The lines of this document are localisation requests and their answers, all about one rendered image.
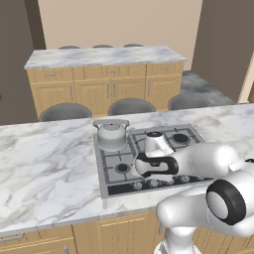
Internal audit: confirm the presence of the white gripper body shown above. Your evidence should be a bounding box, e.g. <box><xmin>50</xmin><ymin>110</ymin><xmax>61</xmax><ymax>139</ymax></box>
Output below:
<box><xmin>144</xmin><ymin>134</ymin><xmax>176</xmax><ymax>159</ymax></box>

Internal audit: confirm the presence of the silver kettle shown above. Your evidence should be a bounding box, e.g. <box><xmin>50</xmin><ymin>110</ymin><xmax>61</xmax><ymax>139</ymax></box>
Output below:
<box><xmin>92</xmin><ymin>118</ymin><xmax>131</xmax><ymax>152</ymax></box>

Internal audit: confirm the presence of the steel gas hob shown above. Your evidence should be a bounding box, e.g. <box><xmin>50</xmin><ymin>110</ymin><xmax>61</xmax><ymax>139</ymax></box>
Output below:
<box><xmin>92</xmin><ymin>123</ymin><xmax>213</xmax><ymax>199</ymax></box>

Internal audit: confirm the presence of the wooden island with marble top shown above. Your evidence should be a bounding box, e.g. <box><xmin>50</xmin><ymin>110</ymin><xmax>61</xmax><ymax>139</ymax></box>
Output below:
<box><xmin>23</xmin><ymin>45</ymin><xmax>189</xmax><ymax>119</ymax></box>

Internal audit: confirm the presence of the wooden cupboard door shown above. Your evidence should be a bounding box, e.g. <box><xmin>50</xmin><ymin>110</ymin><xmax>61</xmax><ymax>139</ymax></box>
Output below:
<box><xmin>95</xmin><ymin>211</ymin><xmax>161</xmax><ymax>254</ymax></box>
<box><xmin>0</xmin><ymin>237</ymin><xmax>77</xmax><ymax>254</ymax></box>
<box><xmin>192</xmin><ymin>227</ymin><xmax>254</xmax><ymax>254</ymax></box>

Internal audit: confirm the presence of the wooden drawer front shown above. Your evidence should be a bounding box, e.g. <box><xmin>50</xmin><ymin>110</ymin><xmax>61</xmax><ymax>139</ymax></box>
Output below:
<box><xmin>0</xmin><ymin>224</ymin><xmax>75</xmax><ymax>248</ymax></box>

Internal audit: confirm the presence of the silver drawer handle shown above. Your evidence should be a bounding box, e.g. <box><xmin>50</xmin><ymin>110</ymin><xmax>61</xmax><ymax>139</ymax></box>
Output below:
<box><xmin>0</xmin><ymin>233</ymin><xmax>26</xmax><ymax>243</ymax></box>

